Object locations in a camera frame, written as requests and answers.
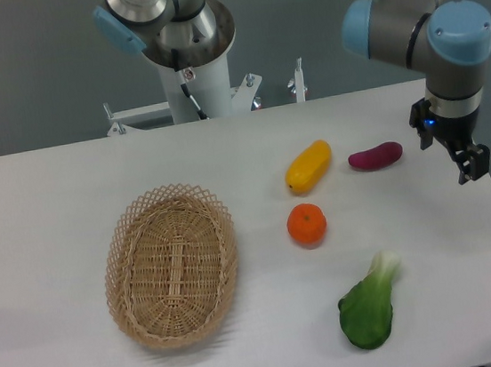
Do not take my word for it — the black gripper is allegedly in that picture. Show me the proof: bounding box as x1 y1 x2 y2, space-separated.
409 92 491 185

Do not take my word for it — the purple sweet potato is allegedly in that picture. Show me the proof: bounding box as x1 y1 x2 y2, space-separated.
348 141 404 172

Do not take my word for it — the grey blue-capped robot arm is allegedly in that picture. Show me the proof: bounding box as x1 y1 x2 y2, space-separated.
93 0 491 183

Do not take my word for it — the yellow mango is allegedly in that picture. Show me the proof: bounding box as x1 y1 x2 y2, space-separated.
285 140 333 195

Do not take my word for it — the orange tangerine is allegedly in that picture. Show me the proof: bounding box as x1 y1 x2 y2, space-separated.
286 203 327 248

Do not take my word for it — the green bok choy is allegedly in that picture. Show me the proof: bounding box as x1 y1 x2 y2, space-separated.
337 250 401 350

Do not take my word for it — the woven wicker basket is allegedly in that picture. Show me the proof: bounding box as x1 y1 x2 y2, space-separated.
105 184 239 350

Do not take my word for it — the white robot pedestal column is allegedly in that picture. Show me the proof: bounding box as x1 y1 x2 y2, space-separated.
136 0 248 128

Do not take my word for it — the black cable on pedestal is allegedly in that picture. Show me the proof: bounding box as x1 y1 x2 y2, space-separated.
170 45 211 124

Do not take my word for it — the white metal base frame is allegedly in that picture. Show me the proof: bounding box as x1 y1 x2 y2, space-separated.
99 55 313 137

